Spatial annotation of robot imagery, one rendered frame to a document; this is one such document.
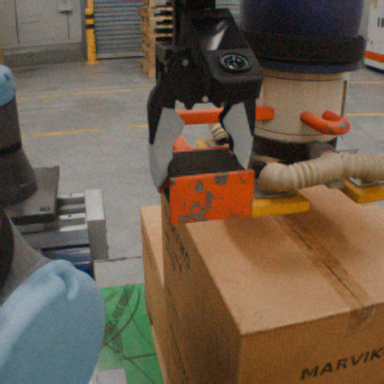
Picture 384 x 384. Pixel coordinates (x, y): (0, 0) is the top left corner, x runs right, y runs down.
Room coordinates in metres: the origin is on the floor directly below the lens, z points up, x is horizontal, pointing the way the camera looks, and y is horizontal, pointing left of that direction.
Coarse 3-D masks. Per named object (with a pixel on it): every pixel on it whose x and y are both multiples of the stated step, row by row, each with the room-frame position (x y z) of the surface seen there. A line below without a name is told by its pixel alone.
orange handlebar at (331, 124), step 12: (204, 108) 0.71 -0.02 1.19; (264, 108) 0.72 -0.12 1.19; (192, 120) 0.69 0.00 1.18; (204, 120) 0.69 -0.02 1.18; (216, 120) 0.70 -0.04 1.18; (312, 120) 0.67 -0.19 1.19; (324, 120) 0.65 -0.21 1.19; (336, 120) 0.67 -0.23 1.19; (324, 132) 0.64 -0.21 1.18; (336, 132) 0.63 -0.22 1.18; (180, 144) 0.53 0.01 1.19
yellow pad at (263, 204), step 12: (204, 144) 0.88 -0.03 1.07; (216, 144) 0.87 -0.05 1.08; (252, 168) 0.69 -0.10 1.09; (252, 204) 0.60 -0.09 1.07; (264, 204) 0.60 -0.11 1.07; (276, 204) 0.60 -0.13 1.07; (288, 204) 0.61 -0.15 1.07; (300, 204) 0.61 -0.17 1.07; (252, 216) 0.59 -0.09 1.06; (264, 216) 0.60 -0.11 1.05
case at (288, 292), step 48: (336, 192) 0.91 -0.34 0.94; (192, 240) 0.72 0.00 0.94; (240, 240) 0.70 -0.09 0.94; (288, 240) 0.70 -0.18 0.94; (336, 240) 0.70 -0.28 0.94; (192, 288) 0.72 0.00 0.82; (240, 288) 0.56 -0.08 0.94; (288, 288) 0.56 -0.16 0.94; (336, 288) 0.55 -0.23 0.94; (192, 336) 0.71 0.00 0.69; (240, 336) 0.46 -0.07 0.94; (288, 336) 0.47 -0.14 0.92; (336, 336) 0.49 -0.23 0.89
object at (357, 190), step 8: (352, 184) 0.68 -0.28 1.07; (360, 184) 0.67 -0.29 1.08; (368, 184) 0.67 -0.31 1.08; (376, 184) 0.67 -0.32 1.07; (344, 192) 0.68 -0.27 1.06; (352, 192) 0.65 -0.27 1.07; (360, 192) 0.64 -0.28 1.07; (368, 192) 0.65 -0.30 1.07; (376, 192) 0.65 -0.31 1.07; (352, 200) 0.65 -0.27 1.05; (360, 200) 0.64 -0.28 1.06; (368, 200) 0.64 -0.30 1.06; (376, 200) 0.65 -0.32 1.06
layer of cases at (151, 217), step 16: (144, 208) 1.61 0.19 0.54; (160, 208) 1.61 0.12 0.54; (368, 208) 1.60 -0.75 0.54; (144, 224) 1.49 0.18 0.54; (160, 224) 1.47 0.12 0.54; (144, 240) 1.53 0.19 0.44; (160, 240) 1.36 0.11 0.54; (144, 256) 1.56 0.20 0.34; (160, 256) 1.25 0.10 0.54; (144, 272) 1.59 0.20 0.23; (160, 272) 1.16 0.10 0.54; (160, 288) 1.15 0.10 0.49; (160, 304) 1.16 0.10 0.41; (160, 320) 1.18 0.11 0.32; (160, 336) 1.20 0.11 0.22; (176, 336) 0.90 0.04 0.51; (176, 352) 0.91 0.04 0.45; (176, 368) 0.91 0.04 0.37
